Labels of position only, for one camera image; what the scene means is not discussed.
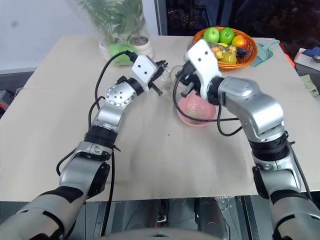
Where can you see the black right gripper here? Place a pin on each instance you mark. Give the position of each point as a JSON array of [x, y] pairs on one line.
[[190, 73]]

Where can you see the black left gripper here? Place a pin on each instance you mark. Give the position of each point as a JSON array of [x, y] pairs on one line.
[[159, 72]]

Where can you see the clear glass mug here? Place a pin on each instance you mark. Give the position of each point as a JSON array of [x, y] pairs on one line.
[[168, 83]]

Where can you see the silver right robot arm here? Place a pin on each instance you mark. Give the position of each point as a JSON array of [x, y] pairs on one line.
[[252, 105]]

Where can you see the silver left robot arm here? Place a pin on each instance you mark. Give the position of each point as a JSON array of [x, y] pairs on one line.
[[115, 96]]

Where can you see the oatmeal flakes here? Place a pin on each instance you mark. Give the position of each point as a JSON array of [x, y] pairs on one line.
[[196, 110]]

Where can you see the pink bowl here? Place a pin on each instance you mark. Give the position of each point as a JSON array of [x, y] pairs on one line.
[[197, 113]]

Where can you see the white plant pot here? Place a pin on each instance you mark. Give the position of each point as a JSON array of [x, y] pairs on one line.
[[140, 43]]

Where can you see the bright green round object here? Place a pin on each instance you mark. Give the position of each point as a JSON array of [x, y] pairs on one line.
[[120, 54]]

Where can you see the orange woven fruit basket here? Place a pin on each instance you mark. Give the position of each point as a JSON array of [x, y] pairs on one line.
[[241, 63]]

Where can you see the green apple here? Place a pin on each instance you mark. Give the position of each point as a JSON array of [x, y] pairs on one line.
[[227, 35], [211, 35]]

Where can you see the purple eggplant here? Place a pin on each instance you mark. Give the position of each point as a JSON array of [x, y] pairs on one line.
[[241, 52]]

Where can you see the orange red apple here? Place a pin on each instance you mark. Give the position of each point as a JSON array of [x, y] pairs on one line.
[[240, 42]]

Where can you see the green plant in plastic wrap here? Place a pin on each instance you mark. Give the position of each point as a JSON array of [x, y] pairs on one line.
[[115, 17]]

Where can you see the light green plastic dustpan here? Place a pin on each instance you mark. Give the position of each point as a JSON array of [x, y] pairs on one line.
[[263, 56]]

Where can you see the white box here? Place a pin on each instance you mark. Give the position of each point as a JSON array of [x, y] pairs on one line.
[[306, 62]]

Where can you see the black rounded leg shape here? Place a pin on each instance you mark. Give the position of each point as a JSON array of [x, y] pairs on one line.
[[211, 217]]

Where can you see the blue cloth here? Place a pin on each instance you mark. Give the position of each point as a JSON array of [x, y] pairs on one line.
[[313, 52]]

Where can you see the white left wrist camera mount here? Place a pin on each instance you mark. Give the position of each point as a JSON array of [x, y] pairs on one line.
[[143, 66]]

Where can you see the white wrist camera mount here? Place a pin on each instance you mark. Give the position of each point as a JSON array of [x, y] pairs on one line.
[[143, 66], [203, 62]]

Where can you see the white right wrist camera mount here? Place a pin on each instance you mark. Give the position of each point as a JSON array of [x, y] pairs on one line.
[[203, 62]]

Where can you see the grey window post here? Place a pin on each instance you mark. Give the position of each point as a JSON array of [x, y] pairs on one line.
[[161, 17]]

